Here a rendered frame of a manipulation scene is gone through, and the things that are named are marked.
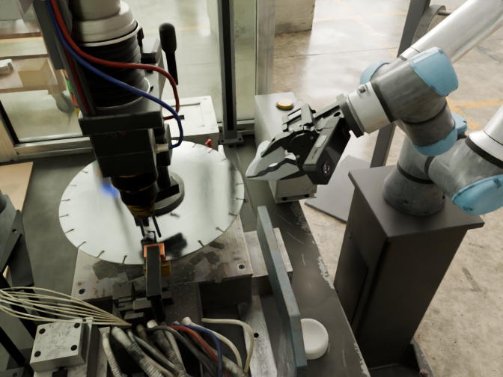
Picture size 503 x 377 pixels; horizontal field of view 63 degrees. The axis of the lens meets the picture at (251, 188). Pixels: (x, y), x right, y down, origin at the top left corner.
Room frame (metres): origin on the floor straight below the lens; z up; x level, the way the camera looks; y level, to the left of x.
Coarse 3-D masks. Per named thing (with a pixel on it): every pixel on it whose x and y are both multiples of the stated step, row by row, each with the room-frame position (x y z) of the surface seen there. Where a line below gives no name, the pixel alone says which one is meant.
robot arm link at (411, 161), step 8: (456, 120) 0.76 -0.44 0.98; (464, 120) 0.76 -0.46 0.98; (456, 128) 0.72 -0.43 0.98; (464, 128) 0.73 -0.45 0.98; (408, 136) 0.77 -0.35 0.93; (464, 136) 0.72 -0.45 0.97; (408, 144) 0.76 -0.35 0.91; (400, 152) 0.79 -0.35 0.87; (408, 152) 0.76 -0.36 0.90; (416, 152) 0.73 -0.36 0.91; (400, 160) 0.77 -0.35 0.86; (408, 160) 0.75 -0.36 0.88; (416, 160) 0.73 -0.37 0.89; (424, 160) 0.70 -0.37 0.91; (432, 160) 0.69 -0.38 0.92; (408, 168) 0.74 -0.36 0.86; (416, 168) 0.73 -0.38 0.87; (424, 168) 0.70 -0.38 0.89; (416, 176) 0.73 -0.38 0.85; (424, 176) 0.72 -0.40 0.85
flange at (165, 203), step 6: (174, 174) 0.60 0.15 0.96; (180, 180) 0.58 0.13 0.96; (180, 186) 0.57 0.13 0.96; (180, 192) 0.55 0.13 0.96; (168, 198) 0.53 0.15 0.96; (174, 198) 0.53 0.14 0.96; (180, 198) 0.54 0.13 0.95; (156, 204) 0.52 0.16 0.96; (162, 204) 0.52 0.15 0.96; (168, 204) 0.52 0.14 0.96; (174, 204) 0.53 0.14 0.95; (156, 210) 0.51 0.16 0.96; (162, 210) 0.51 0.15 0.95
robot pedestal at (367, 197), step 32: (352, 224) 0.82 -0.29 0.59; (384, 224) 0.67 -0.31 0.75; (416, 224) 0.67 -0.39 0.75; (448, 224) 0.67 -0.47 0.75; (480, 224) 0.68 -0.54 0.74; (352, 256) 0.78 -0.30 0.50; (384, 256) 0.65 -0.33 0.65; (416, 256) 0.67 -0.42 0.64; (448, 256) 0.68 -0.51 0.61; (352, 288) 0.73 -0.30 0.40; (384, 288) 0.65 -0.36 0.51; (416, 288) 0.67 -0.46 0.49; (352, 320) 0.69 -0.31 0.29; (384, 320) 0.66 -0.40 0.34; (416, 320) 0.68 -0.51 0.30; (384, 352) 0.67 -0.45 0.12; (416, 352) 0.73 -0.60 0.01
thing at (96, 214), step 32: (96, 160) 0.66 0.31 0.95; (192, 160) 0.66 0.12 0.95; (224, 160) 0.66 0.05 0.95; (64, 192) 0.56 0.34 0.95; (96, 192) 0.56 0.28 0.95; (192, 192) 0.56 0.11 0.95; (224, 192) 0.56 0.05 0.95; (64, 224) 0.48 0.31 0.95; (96, 224) 0.48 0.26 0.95; (128, 224) 0.48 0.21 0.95; (160, 224) 0.48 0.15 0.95; (192, 224) 0.48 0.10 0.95; (224, 224) 0.48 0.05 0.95; (96, 256) 0.41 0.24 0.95; (128, 256) 0.41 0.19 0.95
